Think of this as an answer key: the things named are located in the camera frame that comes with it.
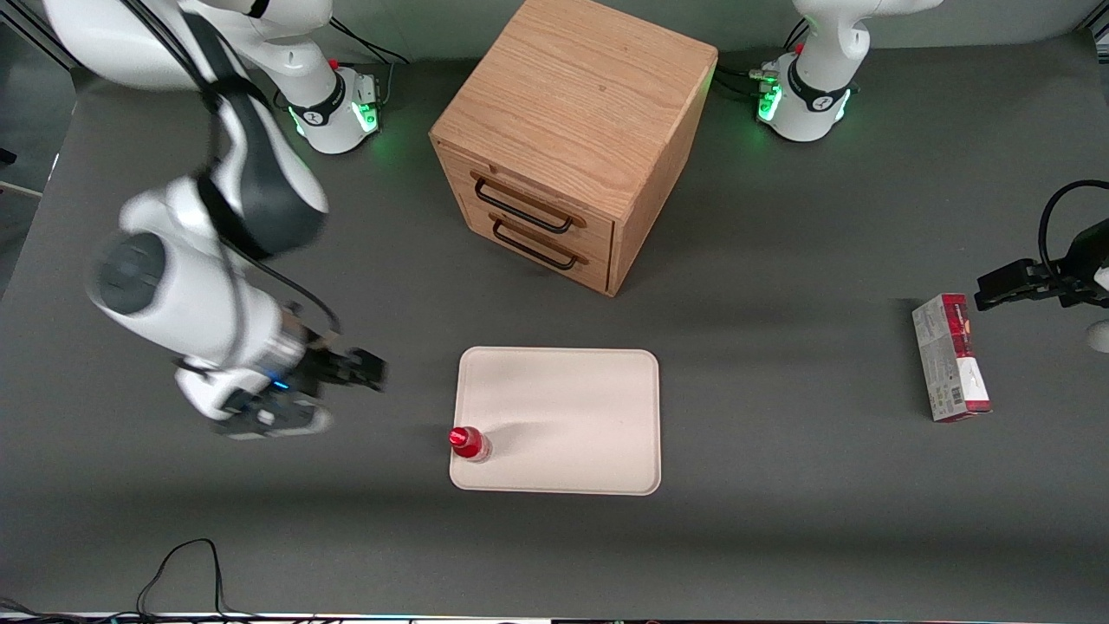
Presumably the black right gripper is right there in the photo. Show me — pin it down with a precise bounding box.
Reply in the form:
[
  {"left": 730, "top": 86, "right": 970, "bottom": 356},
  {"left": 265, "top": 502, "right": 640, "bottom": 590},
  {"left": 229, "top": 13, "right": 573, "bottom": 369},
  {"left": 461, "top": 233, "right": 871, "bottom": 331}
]
[{"left": 290, "top": 343, "right": 388, "bottom": 401}]

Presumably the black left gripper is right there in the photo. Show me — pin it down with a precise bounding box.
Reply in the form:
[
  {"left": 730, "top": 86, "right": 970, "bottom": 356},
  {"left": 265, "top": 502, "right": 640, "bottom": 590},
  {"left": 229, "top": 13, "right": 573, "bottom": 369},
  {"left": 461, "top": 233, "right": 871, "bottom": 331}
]
[{"left": 975, "top": 218, "right": 1109, "bottom": 311}]

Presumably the red-capped coke bottle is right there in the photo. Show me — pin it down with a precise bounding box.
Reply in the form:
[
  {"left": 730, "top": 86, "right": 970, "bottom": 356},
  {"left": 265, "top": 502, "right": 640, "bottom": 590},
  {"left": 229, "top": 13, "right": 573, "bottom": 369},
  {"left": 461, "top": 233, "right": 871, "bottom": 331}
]
[{"left": 448, "top": 426, "right": 493, "bottom": 464}]

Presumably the white rectangular tray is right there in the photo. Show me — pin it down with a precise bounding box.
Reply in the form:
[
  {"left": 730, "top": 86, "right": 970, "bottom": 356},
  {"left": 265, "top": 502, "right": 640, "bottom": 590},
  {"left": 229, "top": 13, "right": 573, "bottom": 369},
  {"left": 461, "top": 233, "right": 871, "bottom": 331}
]
[{"left": 449, "top": 347, "right": 662, "bottom": 497}]

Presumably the red plaid cardboard box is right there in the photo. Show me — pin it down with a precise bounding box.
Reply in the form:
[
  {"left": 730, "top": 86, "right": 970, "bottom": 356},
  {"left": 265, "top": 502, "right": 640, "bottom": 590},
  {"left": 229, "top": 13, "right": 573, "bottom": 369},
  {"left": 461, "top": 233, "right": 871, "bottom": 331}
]
[{"left": 911, "top": 293, "right": 993, "bottom": 424}]

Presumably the wooden drawer front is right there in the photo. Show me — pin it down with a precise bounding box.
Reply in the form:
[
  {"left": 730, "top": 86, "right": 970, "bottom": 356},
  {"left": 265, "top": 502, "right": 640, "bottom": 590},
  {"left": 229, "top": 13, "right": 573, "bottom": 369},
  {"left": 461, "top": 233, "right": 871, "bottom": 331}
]
[
  {"left": 459, "top": 201, "right": 614, "bottom": 296},
  {"left": 436, "top": 143, "right": 618, "bottom": 257}
]

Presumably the wooden drawer cabinet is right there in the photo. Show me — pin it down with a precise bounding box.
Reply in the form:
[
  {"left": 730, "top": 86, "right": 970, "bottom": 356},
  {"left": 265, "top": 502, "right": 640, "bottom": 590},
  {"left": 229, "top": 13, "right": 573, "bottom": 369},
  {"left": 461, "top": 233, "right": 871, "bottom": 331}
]
[{"left": 429, "top": 0, "right": 719, "bottom": 298}]

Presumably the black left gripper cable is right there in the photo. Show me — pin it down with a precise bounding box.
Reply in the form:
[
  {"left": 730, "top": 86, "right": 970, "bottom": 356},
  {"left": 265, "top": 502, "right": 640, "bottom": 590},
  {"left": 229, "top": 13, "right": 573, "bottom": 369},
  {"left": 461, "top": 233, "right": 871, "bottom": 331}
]
[{"left": 1038, "top": 179, "right": 1109, "bottom": 276}]

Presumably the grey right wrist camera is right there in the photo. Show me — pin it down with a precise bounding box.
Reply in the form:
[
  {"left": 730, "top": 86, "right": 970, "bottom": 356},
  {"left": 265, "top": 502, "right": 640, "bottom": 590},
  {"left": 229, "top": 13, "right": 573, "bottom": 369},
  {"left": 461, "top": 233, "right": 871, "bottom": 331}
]
[{"left": 212, "top": 394, "right": 335, "bottom": 439}]

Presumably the black drawer handle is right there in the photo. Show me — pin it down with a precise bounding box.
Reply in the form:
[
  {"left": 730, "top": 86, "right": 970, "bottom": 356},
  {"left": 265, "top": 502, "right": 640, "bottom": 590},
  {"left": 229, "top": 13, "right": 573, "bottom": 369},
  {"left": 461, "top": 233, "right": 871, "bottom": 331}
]
[
  {"left": 471, "top": 172, "right": 587, "bottom": 235},
  {"left": 490, "top": 214, "right": 589, "bottom": 271}
]

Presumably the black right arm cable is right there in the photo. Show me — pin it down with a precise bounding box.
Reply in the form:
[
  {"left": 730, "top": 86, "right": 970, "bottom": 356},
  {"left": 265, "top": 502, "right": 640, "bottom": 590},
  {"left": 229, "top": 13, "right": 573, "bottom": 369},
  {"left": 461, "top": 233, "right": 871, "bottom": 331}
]
[{"left": 121, "top": 0, "right": 341, "bottom": 339}]

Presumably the black table-edge cable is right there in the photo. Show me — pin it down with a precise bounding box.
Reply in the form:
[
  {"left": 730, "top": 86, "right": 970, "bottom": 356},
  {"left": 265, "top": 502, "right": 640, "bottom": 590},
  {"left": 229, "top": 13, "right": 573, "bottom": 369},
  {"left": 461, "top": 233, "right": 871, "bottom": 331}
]
[{"left": 0, "top": 538, "right": 261, "bottom": 621}]

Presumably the black right base cable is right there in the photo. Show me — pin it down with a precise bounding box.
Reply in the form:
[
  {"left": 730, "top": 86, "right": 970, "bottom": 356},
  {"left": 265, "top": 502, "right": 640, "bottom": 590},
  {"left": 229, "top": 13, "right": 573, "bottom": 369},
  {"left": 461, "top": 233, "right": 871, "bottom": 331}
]
[{"left": 328, "top": 16, "right": 410, "bottom": 68}]

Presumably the black base cable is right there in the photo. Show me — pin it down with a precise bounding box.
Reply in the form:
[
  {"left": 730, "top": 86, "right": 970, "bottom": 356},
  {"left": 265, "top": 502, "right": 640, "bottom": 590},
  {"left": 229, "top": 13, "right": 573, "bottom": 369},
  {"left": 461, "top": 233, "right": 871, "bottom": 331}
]
[
  {"left": 328, "top": 16, "right": 410, "bottom": 68},
  {"left": 716, "top": 17, "right": 811, "bottom": 101}
]

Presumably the black left base cable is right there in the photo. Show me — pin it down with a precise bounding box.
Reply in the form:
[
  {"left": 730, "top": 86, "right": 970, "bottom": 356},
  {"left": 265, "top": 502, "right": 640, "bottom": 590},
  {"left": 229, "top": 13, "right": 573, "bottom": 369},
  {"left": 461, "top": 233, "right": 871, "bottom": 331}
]
[{"left": 716, "top": 17, "right": 811, "bottom": 101}]

